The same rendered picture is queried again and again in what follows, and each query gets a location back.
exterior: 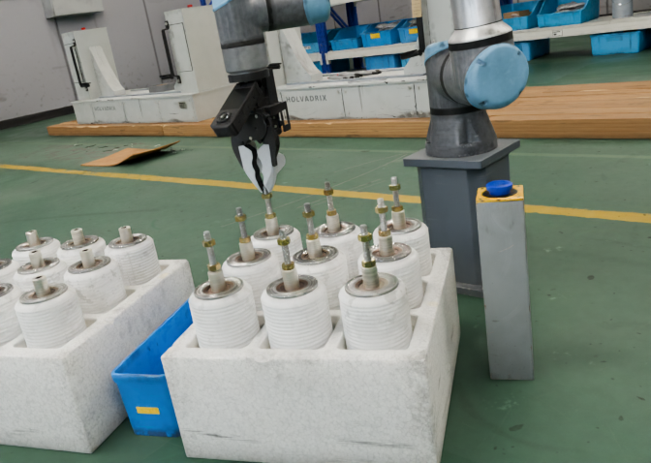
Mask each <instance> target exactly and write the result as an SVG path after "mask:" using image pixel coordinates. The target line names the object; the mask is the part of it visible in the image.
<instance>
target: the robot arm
mask: <svg viewBox="0 0 651 463"><path fill-rule="evenodd" d="M212 6H213V9H212V11H213V12H214V15H215V20H216V25H217V30H218V35H219V40H220V45H221V49H222V53H223V58H224V63H225V68H226V72H227V73H229V75H228V79H229V83H236V82H238V83H237V84H236V85H235V86H234V88H233V90H232V92H231V94H230V95H229V97H228V98H227V100H226V102H225V103H224V104H223V105H222V107H221V109H220V110H219V112H218V113H217V115H216V117H215V118H214V120H213V122H212V123H211V125H210V127H211V128H212V130H213V131H214V133H215V134H216V136H217V137H218V138H221V137H231V142H232V150H233V153H234V155H235V157H236V158H237V160H238V162H239V164H240V165H241V167H242V168H243V169H244V171H245V172H246V174H247V176H248V177H249V178H250V180H251V181H252V182H253V184H254V185H255V186H256V187H257V188H258V190H259V191H260V192H261V193H263V192H264V190H263V186H264V187H265V188H266V190H267V191H268V192H269V193H270V192H271V191H272V189H273V187H274V185H275V181H276V176H277V173H278V172H279V171H280V169H281V168H282V167H284V166H285V162H286V160H285V156H284V155H283V154H281V153H278V151H279V147H280V140H279V136H278V135H280V134H281V133H282V128H281V126H283V131H284V132H287V131H289V130H290V129H291V123H290V117H289V112H288V106H287V101H282V102H279V101H278V97H277V91H276V86H275V80H274V74H273V70H272V69H268V68H267V67H268V65H269V62H268V57H267V51H266V46H265V42H264V32H270V31H276V30H282V29H288V28H294V27H300V26H306V25H311V26H313V25H314V24H317V23H321V22H325V21H327V20H328V19H329V16H330V0H212ZM450 6H451V12H452V19H453V25H454V32H453V34H452V35H451V37H450V38H449V40H446V41H442V42H438V43H435V44H431V45H429V46H427V47H426V49H425V51H424V58H425V60H424V66H425V70H426V79H427V89H428V99H429V107H430V122H429V127H428V132H427V137H426V141H425V151H426V154H427V155H428V156H431V157H436V158H460V157H468V156H474V155H479V154H482V153H486V152H489V151H491V150H493V149H495V148H496V147H497V146H498V143H497V135H496V133H495V131H494V128H493V126H492V123H491V121H490V119H489V116H488V114H487V111H486V110H487V109H497V108H504V107H506V106H508V105H509V104H511V103H512V102H514V101H515V100H516V99H517V98H518V96H519V95H520V94H521V92H522V91H523V90H524V88H525V85H526V83H527V79H528V75H529V67H528V62H527V59H526V57H525V55H524V54H523V52H522V51H520V50H519V48H517V47H516V46H515V45H514V41H513V34H512V28H511V27H510V26H508V25H507V24H506V23H505V22H504V21H503V20H502V14H501V7H500V0H450ZM282 110H286V114H287V120H288V124H286V125H285V123H284V117H283V112H282ZM279 113H280V114H281V120H280V117H279ZM254 140H256V141H257V142H258V143H263V145H262V146H261V147H260V148H259V149H257V145H256V143H255V142H254ZM261 172H262V174H263V181H262V179H261V176H260V173H261Z"/></svg>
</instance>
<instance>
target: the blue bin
mask: <svg viewBox="0 0 651 463"><path fill-rule="evenodd" d="M189 298H190V297H189ZM189 298H188V299H187V300H186V301H185V302H184V303H183V304H182V305H181V306H180V307H179V308H178V309H177V310H176V311H175V312H174V313H172V314H171V315H170V316H169V317H168V318H167V319H166V320H165V321H164V322H163V323H162V324H161V325H160V326H159V327H158V328H157V329H156V330H154V331H153V332H152V333H151V334H150V335H149V336H148V337H147V338H146V339H145V340H144V341H143V342H142V343H141V344H140V345H139V346H138V347H136V348H135V349H134V350H133V351H132V352H131V353H130V354H129V355H128V356H127V357H126V358H125V359H124V360H123V361H122V362H121V363H120V364H118V365H117V366H116V367H115V368H114V369H113V370H112V372H111V377H112V380H113V381H114V382H115V383H117V386H118V389H119V392H120V395H121V397H122V400H123V403H124V406H125V409H126V412H127V414H128V417H129V420H130V422H131V425H132V427H133V430H134V433H135V434H136V435H145V436H161V437H179V436H181V434H180V430H179V426H178V422H177V419H176V415H175V411H174V407H173V404H172V400H171V394H170V390H169V386H168V382H167V379H166V375H165V371H164V367H163V363H162V360H161V356H162V355H163V354H164V353H165V352H166V351H167V350H168V349H169V348H170V347H172V345H173V343H174V342H175V341H176V340H177V339H178V338H179V337H180V336H181V335H182V334H183V333H184V332H185V331H186V330H187V329H188V328H189V327H190V326H191V324H192V323H193V318H192V314H191V310H190V306H189Z"/></svg>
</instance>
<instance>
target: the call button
mask: <svg viewBox="0 0 651 463"><path fill-rule="evenodd" d="M511 189H512V182H510V181H508V180H495V181H491V182H489V183H487V184H486V191H488V192H489V194H490V195H493V196H502V195H506V194H509V193H510V192H511Z"/></svg>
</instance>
